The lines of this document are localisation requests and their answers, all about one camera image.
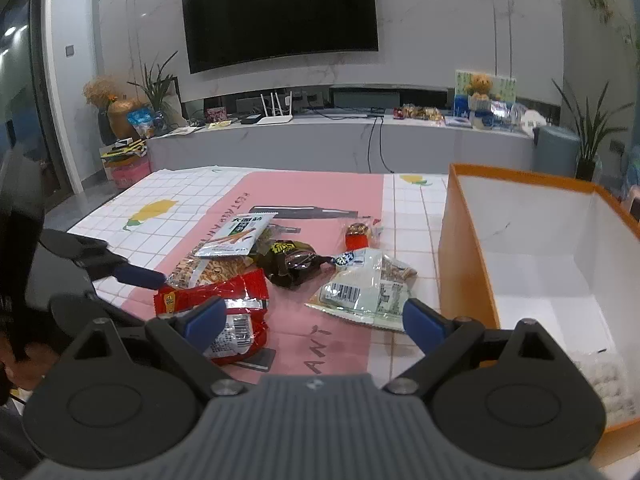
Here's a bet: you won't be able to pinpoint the orange cardboard box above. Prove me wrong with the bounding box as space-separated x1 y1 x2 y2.
438 162 640 467

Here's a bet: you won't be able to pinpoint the black wall television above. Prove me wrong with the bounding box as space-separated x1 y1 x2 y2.
180 0 379 75

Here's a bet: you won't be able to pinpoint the pale green snack packet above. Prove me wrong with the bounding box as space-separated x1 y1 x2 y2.
305 247 418 333

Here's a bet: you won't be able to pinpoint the tall potted plant black pot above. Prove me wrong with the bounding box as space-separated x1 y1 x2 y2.
551 77 636 182

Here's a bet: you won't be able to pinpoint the green white snack packet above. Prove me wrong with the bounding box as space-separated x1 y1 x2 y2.
192 211 278 259

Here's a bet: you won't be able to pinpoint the orange round vase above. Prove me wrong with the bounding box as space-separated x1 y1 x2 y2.
107 99 146 140

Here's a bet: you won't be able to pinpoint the white bumpy packet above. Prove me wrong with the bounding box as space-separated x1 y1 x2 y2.
574 355 632 422

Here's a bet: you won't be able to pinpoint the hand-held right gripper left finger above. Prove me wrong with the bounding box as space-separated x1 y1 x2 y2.
74 296 251 402

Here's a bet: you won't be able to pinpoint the green leafy potted plant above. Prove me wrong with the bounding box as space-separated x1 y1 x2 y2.
127 51 181 127

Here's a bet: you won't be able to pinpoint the dark brown snack packet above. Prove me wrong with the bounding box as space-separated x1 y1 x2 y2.
252 226 336 290

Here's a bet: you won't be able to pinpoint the dried flowers in vase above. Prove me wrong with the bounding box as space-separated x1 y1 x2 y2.
82 76 121 146

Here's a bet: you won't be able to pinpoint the yellow black box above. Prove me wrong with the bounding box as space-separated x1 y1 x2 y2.
100 139 148 163

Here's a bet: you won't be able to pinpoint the small red clear-wrapped snack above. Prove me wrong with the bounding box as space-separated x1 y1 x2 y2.
342 217 386 253

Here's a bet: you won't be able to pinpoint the glass sliding door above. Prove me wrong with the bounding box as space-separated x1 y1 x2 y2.
0 0 51 201

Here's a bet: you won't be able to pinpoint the red snack packet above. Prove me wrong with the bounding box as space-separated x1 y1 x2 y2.
152 268 273 366

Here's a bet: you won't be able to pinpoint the orange patterned snack packet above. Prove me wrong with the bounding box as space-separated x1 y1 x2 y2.
165 255 256 291

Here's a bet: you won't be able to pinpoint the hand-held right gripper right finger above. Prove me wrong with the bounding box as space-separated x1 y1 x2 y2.
382 297 573 402

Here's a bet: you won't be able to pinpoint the blue snack bag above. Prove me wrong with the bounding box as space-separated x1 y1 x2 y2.
126 109 158 138

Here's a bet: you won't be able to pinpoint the white round fan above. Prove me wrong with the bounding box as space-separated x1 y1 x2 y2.
520 110 548 136

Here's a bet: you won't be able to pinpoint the brown teddy bear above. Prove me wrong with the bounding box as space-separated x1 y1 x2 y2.
465 74 493 101

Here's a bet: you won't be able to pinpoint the pile of wrapped snacks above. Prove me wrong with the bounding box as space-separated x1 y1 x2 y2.
394 103 446 122

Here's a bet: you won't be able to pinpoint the blue white boxes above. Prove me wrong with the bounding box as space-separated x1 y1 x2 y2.
452 95 501 129

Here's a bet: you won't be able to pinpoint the grey trash bin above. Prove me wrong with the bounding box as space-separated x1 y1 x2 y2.
531 125 581 177

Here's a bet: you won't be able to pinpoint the pink storage box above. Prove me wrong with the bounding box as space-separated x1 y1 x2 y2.
111 159 152 190

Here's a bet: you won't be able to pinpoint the checked lemon print tablecloth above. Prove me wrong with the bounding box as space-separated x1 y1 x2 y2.
65 165 451 391

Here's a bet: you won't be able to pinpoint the long grey tv console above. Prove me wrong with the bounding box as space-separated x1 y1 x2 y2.
146 85 538 176

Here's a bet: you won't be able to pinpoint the green picture card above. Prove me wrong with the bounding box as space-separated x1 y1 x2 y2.
454 70 517 103

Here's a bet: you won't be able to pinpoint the black cable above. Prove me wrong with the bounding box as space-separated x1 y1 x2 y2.
367 112 396 173

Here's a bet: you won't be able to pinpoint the white router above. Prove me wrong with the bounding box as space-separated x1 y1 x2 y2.
256 91 295 126

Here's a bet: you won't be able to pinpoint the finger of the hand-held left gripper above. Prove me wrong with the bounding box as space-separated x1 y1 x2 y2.
44 229 167 291
50 294 147 347

